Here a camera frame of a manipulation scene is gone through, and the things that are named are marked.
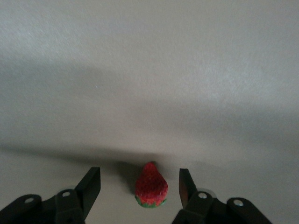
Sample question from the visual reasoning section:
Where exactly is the red strawberry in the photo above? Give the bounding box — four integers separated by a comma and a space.
135, 161, 168, 209

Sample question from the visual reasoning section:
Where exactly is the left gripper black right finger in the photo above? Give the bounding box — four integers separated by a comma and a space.
171, 168, 273, 224

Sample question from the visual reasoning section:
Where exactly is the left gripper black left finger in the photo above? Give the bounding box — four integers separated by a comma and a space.
0, 167, 101, 224

